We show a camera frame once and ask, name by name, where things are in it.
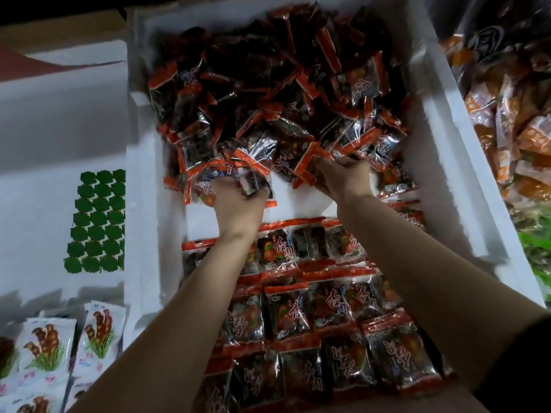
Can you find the person's left hand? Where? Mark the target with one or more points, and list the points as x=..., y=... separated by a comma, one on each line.
x=237, y=210

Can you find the person's right hand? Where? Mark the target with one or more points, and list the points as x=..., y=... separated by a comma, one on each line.
x=346, y=180

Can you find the pile of dark red packets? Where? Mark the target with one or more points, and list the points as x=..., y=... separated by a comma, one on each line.
x=275, y=81

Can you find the pile of brown packets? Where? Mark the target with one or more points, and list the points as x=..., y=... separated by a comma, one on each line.
x=508, y=116

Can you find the pile of green packets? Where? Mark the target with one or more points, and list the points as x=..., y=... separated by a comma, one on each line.
x=538, y=253

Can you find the pile of white printed packets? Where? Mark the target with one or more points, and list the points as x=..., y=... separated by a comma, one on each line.
x=47, y=357

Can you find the person's left forearm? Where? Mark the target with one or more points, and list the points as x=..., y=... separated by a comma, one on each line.
x=168, y=339

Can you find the person's right forearm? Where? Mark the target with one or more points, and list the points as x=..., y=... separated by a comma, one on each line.
x=439, y=288

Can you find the green leaf-pattern sheet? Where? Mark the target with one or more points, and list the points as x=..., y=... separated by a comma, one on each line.
x=96, y=221

